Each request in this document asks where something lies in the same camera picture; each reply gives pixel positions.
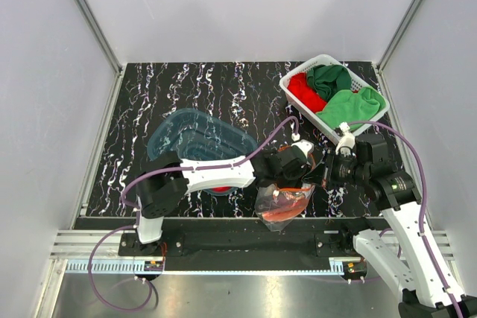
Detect clear zip top bag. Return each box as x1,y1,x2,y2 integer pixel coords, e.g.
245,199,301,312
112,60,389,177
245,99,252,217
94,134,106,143
254,184,315,232

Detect red fake apple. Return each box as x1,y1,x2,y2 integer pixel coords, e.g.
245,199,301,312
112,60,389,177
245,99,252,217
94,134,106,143
211,186,233,194

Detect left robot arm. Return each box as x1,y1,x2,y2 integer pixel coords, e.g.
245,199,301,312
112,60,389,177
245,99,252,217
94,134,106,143
134,140,315,255

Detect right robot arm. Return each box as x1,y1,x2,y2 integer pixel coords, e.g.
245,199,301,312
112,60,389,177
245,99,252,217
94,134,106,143
318,133,476,317

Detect light green cloth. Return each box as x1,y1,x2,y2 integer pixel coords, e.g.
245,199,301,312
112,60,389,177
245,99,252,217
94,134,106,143
316,86,386,130

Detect white plastic basket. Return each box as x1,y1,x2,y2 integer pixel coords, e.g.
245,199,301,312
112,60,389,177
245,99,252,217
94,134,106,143
279,54,390,144

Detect red cloth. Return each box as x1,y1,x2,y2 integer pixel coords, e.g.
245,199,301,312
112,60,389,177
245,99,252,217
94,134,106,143
287,73,327,113

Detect dark green cloth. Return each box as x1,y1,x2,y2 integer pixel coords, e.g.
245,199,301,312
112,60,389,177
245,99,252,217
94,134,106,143
306,65,352,101

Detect blue plastic container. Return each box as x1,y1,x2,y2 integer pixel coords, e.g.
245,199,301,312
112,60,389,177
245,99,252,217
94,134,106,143
147,109,258,198

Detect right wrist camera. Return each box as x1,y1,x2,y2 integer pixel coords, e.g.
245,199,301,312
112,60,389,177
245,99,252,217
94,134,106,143
335,122,356,156

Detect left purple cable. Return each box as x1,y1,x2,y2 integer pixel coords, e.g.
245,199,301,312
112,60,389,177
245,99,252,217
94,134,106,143
88,116,301,314

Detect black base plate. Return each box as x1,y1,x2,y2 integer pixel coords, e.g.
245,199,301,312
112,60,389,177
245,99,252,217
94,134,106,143
118,217,388,271

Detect aluminium frame rail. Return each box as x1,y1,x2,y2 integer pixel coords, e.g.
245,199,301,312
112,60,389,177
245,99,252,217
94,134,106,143
55,0,126,73

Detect white cable duct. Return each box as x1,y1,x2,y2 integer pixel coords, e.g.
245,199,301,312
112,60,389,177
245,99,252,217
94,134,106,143
66,259,165,275

